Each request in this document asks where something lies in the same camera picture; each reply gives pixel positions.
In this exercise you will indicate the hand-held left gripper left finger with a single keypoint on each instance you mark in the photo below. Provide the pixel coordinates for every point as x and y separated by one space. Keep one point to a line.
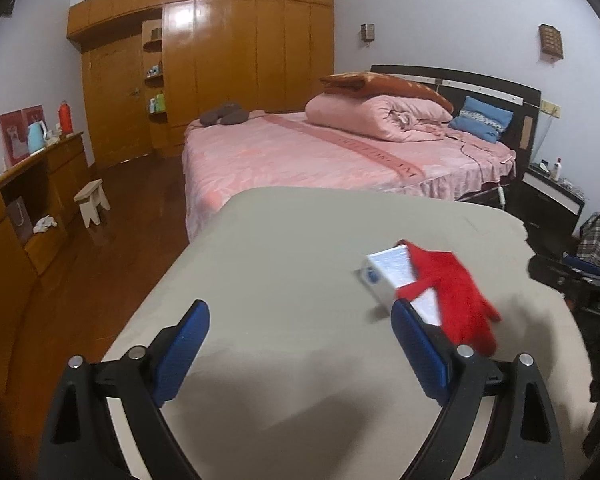
180 355

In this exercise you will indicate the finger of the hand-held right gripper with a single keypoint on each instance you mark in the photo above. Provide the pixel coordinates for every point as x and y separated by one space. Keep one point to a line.
550 272

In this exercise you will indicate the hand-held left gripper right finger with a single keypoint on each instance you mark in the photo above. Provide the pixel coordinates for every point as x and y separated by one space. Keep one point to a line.
420 355

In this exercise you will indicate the red glove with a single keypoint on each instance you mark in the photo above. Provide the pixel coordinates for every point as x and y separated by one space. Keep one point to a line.
450 285

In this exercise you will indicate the white cardboard box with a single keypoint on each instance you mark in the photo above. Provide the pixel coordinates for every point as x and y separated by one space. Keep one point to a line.
390 270

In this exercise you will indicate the dark nightstand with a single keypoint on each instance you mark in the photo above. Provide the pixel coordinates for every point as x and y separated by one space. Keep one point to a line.
550 200

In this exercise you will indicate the white bottle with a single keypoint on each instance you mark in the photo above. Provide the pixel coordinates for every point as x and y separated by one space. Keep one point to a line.
557 170

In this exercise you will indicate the beige tablecloth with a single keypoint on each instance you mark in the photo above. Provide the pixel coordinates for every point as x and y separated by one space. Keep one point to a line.
305 260

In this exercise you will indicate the blue pillow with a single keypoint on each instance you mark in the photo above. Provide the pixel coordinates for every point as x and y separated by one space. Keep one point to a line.
480 117

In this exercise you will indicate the white wooden stool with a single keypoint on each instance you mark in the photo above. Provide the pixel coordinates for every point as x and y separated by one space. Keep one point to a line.
92 200

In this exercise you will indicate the white crumpled cloth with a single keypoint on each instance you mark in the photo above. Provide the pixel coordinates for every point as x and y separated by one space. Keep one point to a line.
45 223

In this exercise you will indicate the dark bed headboard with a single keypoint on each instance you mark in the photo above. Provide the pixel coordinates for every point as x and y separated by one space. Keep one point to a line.
480 82

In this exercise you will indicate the small grey paper bag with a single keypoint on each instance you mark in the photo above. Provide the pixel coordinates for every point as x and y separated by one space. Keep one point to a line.
19 220

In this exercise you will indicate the bed with pink sheet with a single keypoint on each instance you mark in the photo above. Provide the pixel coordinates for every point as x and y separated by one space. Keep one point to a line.
280 160

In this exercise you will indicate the wooden desk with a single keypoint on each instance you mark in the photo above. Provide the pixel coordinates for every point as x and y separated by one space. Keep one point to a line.
65 150

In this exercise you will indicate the grey neck pillow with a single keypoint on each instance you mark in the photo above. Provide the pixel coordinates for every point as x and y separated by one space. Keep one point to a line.
225 115

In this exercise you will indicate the pink folded quilt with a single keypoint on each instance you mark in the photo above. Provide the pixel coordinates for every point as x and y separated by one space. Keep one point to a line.
360 115

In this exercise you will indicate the green bottle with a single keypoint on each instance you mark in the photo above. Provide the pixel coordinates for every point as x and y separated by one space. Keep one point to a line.
157 102

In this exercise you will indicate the orange-brown pillow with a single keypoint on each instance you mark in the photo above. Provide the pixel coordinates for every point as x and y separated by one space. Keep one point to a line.
375 82

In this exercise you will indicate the light blue kettle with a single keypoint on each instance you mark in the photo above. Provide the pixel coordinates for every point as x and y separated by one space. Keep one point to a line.
36 137

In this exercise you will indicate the red thermos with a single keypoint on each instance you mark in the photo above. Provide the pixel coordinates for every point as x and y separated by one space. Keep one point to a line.
66 119

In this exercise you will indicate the wooden wardrobe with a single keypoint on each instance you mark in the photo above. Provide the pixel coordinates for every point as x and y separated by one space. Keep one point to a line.
230 60

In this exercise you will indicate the beige wall switch panel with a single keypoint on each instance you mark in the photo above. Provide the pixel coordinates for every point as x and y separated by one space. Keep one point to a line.
551 108

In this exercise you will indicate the brown wall lamp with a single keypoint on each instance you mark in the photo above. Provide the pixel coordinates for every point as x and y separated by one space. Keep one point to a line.
551 40
366 31

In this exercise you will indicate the red photo frame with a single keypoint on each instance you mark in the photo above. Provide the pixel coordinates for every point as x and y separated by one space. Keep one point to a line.
12 135

